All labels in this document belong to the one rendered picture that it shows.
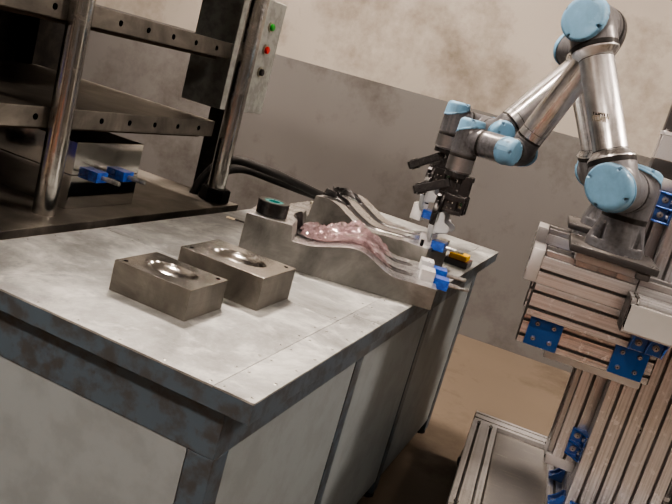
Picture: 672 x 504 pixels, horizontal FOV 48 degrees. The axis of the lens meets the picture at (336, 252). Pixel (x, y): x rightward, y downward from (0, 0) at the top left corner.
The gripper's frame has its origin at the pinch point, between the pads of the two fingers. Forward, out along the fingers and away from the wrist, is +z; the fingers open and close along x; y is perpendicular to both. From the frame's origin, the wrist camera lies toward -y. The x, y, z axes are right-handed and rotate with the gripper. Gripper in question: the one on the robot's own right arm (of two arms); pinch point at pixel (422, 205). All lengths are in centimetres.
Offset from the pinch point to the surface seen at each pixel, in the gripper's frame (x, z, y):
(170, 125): -52, -7, -67
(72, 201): -89, 14, -66
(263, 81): 9, -24, -73
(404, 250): -36.0, 8.7, 7.9
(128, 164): -69, 5, -66
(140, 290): -130, 13, -13
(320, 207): -36.0, 4.9, -20.4
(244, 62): -27, -29, -61
